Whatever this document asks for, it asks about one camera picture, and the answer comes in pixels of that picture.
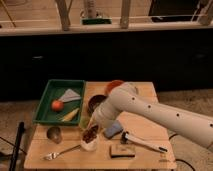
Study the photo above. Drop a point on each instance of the dark red grape bunch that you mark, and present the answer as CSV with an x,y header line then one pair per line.
x,y
91,134

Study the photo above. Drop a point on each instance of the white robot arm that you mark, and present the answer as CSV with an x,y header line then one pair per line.
x,y
125,98

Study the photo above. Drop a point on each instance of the small green cup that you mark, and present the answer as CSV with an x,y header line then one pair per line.
x,y
83,124

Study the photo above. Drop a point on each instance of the white paper cup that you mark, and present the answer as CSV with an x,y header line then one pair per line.
x,y
90,146

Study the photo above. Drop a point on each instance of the dark metal cup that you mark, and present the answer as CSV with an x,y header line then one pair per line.
x,y
54,134

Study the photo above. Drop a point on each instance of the orange bowl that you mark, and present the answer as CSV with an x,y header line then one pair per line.
x,y
112,85

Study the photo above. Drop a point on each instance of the dark brown bowl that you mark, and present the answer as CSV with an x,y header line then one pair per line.
x,y
94,102

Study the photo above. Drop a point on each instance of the grey folded cloth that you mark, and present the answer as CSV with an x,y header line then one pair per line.
x,y
69,95

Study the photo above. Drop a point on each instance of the blue sponge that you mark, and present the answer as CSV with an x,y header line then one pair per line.
x,y
113,130

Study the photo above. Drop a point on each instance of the yellow corn cob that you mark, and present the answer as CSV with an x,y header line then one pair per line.
x,y
70,115

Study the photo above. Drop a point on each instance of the red tomato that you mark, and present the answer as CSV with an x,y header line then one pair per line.
x,y
57,105

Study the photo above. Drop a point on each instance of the green base object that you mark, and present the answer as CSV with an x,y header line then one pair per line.
x,y
96,21

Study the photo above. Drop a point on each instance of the brown wooden block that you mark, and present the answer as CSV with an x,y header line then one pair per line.
x,y
121,150

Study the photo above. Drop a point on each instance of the green plastic tray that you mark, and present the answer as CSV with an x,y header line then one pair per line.
x,y
54,89

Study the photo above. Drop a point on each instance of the silver fork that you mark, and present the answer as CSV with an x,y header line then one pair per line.
x,y
54,155

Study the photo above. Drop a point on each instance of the black pole stand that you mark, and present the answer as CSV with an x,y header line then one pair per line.
x,y
16,148

